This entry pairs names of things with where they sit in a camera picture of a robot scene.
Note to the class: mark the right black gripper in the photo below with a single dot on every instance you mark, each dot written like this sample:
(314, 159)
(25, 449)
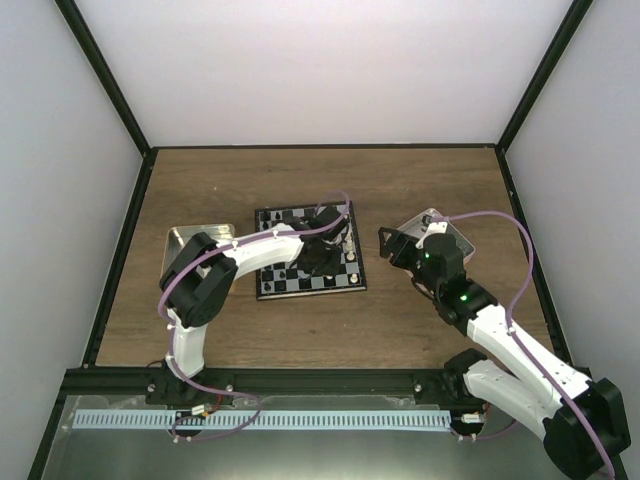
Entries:
(399, 239)

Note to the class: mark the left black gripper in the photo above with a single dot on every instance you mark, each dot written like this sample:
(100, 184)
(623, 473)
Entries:
(330, 270)

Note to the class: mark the black and silver chessboard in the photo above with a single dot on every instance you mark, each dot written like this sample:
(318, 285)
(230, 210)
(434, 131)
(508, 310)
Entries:
(345, 280)

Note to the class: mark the gold metal tin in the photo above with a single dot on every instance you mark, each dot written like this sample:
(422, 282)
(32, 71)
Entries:
(185, 235)

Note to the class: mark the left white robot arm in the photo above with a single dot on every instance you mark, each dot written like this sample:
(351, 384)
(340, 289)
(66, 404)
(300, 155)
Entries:
(196, 284)

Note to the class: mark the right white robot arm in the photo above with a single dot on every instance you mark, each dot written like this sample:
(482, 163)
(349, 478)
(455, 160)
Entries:
(581, 422)

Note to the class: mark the pink embossed metal tin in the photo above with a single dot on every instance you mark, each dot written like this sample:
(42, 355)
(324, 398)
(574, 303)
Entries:
(416, 226)

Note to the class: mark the metal sheet cover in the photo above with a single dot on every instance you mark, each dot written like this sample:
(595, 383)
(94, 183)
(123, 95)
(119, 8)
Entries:
(501, 451)

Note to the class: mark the light blue slotted strip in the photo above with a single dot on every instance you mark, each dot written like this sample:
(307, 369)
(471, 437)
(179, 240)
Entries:
(421, 421)

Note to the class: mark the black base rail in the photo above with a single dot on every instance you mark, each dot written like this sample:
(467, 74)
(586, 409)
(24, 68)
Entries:
(160, 387)

